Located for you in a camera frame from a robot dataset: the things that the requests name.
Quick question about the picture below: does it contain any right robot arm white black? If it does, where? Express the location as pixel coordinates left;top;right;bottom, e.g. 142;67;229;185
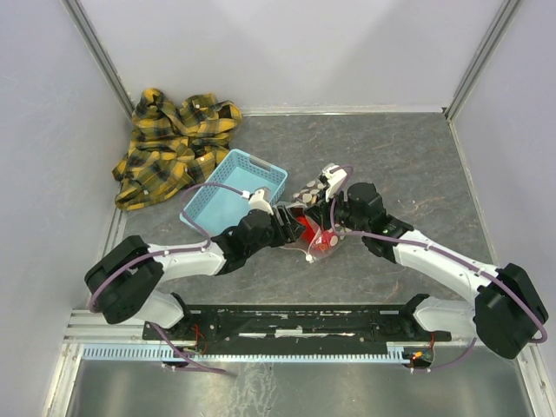
300;182;548;359

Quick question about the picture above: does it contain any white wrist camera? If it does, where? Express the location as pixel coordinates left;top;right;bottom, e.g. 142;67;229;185
319;163;354;202
242;187;274;215

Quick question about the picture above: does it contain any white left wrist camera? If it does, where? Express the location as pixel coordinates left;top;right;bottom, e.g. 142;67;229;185
242;187;274;215

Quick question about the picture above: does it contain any light blue cable duct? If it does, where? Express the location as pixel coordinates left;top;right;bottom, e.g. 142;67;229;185
82;340;414;362

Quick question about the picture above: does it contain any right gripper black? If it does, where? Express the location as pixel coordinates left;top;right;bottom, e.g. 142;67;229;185
302;184;367;235

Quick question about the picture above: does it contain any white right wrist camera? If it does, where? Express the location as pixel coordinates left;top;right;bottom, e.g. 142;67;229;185
319;163;354;202

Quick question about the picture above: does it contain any aluminium frame rail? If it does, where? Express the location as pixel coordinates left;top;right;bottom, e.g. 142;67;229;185
62;0;135;119

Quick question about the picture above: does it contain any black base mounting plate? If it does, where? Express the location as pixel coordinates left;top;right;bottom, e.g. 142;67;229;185
166;301;469;356

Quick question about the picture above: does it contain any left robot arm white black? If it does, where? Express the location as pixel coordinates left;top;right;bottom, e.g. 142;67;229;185
84;204;305;339

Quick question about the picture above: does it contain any clear polka dot zip bag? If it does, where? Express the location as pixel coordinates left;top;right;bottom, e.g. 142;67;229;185
284;178;342;263

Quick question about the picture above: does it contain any light blue plastic basket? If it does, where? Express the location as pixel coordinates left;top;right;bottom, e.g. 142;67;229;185
180;149;288;235

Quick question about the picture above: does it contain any yellow plaid shirt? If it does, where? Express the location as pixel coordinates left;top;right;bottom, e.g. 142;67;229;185
112;88;242;211

